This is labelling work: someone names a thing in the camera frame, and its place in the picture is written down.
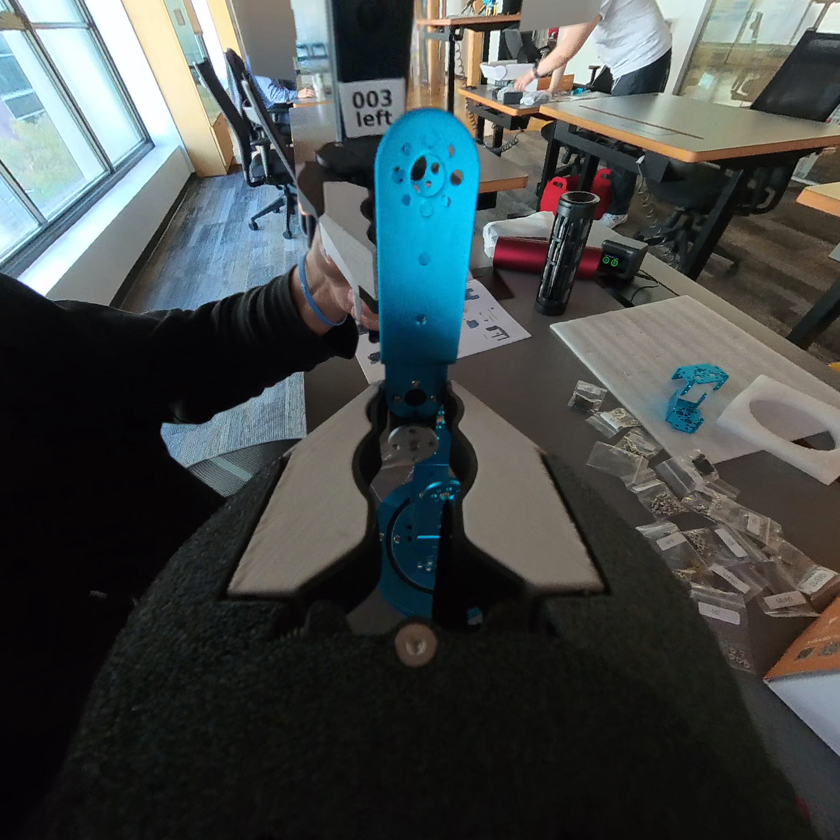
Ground white foam sheet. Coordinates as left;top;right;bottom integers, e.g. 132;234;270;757
550;295;840;485

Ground pile of small screw bags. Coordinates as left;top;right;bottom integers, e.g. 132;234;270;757
566;378;840;675

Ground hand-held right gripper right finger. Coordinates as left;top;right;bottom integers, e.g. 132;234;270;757
448;381;605;595

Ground person's dark clothing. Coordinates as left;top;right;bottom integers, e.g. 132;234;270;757
0;276;303;840

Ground large window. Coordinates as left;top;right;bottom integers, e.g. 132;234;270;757
0;0;156;274

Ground orange white cardboard box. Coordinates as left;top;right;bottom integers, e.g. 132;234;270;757
763;594;840;756

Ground black office chair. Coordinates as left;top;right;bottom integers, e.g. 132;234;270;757
196;48;301;240

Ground black power cable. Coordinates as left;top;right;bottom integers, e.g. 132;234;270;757
613;268;678;309

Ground white crumpled wrap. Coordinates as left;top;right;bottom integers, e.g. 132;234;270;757
482;211;557;259

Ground person's left forearm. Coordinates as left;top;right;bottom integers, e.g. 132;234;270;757
0;268;360;427

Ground black device green lights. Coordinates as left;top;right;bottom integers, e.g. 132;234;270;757
600;238;651;285

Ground black mesh chair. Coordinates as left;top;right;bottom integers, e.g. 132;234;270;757
750;28;840;123

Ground small blue bracket frame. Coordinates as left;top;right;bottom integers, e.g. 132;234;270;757
665;362;731;433

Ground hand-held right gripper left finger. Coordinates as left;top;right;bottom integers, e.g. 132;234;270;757
226;384;388;598

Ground open instruction manual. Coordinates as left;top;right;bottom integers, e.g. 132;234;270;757
356;279;532;386

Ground blue bracket with black servo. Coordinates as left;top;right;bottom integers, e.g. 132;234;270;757
374;107;481;475

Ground red metal tube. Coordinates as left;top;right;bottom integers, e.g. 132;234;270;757
492;235;605;281

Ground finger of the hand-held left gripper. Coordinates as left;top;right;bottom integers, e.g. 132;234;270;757
322;182;378;253
318;220;382;343

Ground red box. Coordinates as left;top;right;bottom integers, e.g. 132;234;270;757
538;168;616;215

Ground blue wristband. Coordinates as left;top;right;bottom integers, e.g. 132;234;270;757
297;255;349;328

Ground black cylinder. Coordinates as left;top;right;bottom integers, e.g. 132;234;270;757
533;190;601;318

